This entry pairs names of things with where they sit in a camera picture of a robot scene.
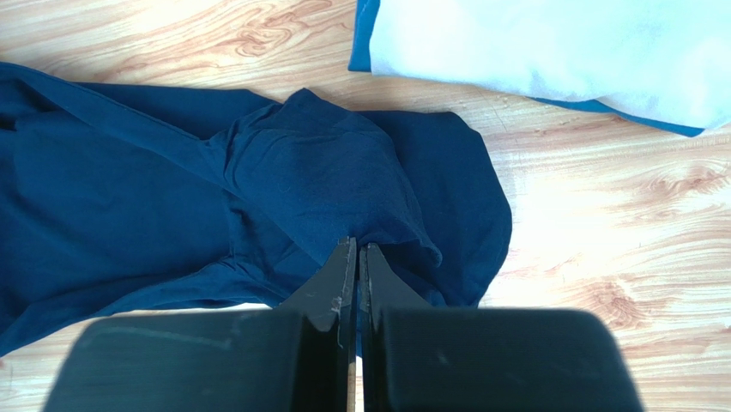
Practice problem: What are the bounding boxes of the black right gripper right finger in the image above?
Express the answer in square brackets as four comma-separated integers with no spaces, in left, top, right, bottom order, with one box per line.
[359,244,643,411]

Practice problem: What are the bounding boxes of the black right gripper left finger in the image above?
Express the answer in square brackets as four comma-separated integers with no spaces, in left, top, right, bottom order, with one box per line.
[45,238,358,411]

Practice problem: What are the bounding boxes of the navy t shirt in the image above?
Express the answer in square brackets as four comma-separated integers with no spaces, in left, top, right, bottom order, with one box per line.
[1,64,512,354]

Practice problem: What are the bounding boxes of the blue folded t shirt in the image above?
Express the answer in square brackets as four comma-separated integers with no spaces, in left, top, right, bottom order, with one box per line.
[348,0,704,137]

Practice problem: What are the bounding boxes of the beige folded t shirt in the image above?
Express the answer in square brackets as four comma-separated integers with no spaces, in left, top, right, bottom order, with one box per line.
[368,1,730,130]

